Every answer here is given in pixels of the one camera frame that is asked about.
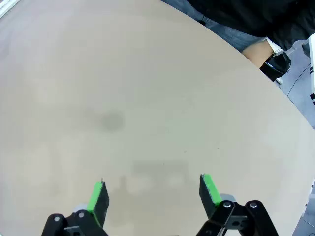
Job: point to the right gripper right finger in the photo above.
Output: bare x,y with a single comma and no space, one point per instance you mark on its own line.
209,194

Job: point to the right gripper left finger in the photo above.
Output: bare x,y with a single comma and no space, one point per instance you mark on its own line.
98,204

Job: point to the person's left hand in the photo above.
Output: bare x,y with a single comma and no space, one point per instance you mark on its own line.
257,52

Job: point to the person in black jacket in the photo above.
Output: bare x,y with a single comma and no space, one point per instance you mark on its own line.
246,12

